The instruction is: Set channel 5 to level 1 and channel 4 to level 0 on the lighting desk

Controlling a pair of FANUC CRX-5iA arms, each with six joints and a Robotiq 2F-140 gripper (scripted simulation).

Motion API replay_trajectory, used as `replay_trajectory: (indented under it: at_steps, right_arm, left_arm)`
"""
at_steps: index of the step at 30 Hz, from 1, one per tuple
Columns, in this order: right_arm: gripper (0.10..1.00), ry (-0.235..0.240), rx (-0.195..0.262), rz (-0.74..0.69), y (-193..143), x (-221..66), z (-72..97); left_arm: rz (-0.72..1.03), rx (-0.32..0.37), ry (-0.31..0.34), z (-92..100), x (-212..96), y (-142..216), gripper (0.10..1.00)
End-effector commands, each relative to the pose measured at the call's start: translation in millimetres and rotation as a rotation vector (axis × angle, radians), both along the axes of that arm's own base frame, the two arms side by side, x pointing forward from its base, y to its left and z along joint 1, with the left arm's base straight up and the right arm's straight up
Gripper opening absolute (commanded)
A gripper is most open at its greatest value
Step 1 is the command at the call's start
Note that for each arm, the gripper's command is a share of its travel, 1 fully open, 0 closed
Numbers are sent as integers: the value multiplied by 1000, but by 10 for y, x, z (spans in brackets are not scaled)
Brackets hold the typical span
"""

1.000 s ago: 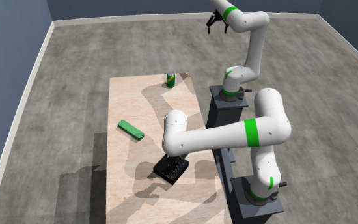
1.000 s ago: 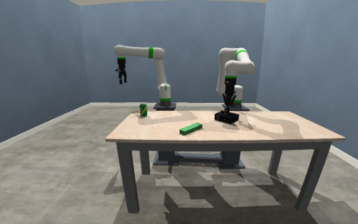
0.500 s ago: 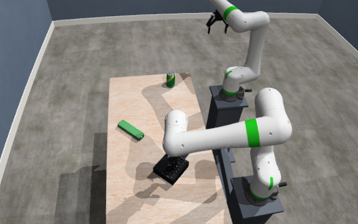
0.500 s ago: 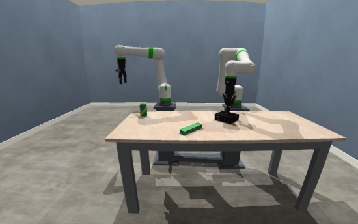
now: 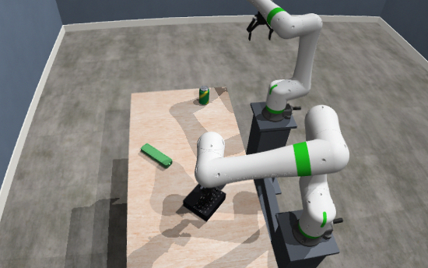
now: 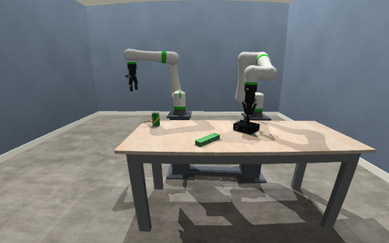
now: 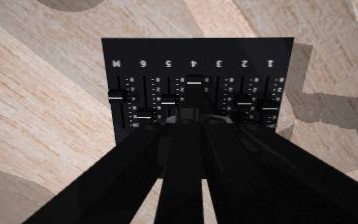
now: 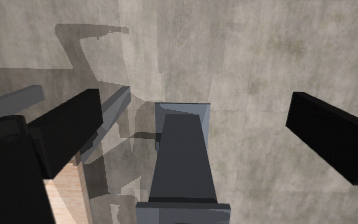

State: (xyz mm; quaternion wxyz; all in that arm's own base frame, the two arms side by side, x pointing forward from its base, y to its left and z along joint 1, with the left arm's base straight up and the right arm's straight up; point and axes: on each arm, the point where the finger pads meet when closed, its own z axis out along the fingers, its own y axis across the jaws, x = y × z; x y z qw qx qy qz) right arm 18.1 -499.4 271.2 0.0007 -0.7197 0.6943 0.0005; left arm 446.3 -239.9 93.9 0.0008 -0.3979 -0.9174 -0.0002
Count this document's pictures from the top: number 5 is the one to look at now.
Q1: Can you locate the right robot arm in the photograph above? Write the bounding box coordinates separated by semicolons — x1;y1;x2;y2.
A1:
248;0;322;122

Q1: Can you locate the black lighting desk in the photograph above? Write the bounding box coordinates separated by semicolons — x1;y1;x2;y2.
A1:
183;184;226;222

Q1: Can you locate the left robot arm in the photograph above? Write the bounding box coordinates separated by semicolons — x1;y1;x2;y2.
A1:
195;105;349;247

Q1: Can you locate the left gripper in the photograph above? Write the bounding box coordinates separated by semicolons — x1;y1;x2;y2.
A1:
199;185;213;200

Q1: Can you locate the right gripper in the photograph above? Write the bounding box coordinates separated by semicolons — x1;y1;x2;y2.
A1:
247;12;274;41

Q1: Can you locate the green drink can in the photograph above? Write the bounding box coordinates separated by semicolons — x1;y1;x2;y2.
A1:
199;86;209;105

